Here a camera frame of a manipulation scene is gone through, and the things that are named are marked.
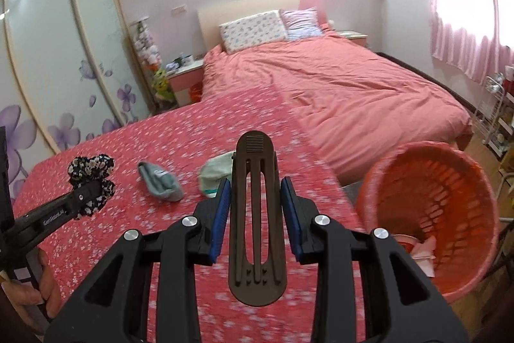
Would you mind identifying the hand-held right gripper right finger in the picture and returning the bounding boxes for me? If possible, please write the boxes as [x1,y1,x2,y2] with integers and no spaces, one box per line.
[280,176,470,343]

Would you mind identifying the black floral scrunchie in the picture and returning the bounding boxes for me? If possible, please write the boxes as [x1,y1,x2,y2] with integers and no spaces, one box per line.
[66,152,117,218]

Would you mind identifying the white wire rack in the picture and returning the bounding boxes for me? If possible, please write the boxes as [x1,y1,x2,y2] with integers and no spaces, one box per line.
[474,66,514,159]

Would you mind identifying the pink striped pillow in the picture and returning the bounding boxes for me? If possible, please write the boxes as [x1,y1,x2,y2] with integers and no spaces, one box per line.
[281,6,324,41]

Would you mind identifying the floral sliding-door wardrobe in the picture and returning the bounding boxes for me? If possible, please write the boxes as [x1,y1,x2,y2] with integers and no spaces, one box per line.
[0,0,155,207]

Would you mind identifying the pink white nightstand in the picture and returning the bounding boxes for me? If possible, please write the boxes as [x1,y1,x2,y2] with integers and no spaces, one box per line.
[165,59,205,108]

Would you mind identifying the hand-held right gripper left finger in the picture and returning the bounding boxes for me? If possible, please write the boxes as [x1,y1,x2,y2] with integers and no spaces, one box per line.
[43,177,233,343]

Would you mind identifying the red floral tablecloth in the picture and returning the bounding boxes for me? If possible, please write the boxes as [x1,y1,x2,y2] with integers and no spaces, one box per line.
[12,84,368,343]

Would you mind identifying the pink curtains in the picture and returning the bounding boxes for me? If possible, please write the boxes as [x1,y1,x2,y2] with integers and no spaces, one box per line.
[418,0,514,86]

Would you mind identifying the pink bedside table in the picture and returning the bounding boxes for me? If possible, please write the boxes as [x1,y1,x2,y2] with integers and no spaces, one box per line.
[335,30,369,50]

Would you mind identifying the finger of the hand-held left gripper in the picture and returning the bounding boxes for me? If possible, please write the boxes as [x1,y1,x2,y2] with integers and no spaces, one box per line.
[12,179,103,247]

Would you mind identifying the person's left hand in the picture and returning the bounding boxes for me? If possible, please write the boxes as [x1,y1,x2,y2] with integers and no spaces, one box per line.
[0,248,62,325]

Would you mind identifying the dark brown plastic clip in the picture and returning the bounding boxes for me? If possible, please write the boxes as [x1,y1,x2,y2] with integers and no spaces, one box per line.
[227,130,288,305]

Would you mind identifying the beige pink headboard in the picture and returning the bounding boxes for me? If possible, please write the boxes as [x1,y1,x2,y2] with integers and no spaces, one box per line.
[197,0,324,50]

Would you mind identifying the grey blue sock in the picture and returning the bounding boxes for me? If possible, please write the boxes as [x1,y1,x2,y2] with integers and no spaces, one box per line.
[137,161,185,202]

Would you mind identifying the white floral pillow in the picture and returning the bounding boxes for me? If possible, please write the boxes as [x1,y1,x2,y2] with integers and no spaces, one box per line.
[219,9,289,55]

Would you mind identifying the orange plastic basket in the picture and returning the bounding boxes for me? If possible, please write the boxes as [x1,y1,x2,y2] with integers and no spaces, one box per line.
[355,141,501,304]

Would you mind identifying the bed with pink duvet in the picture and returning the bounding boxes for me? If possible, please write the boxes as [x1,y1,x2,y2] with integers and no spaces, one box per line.
[201,27,474,185]

